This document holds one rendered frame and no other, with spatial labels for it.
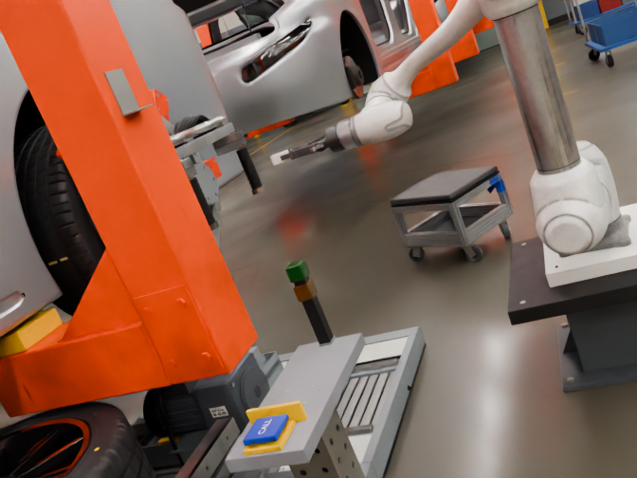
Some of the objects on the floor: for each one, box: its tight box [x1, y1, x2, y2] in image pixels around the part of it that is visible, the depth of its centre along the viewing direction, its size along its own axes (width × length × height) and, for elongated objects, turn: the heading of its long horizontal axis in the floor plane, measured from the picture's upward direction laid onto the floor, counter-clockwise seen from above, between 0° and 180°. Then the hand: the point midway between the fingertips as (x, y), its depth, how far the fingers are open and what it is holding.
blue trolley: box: [574, 0, 637, 67], centre depth 649 cm, size 104×67×96 cm, turn 36°
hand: (282, 156), depth 204 cm, fingers closed
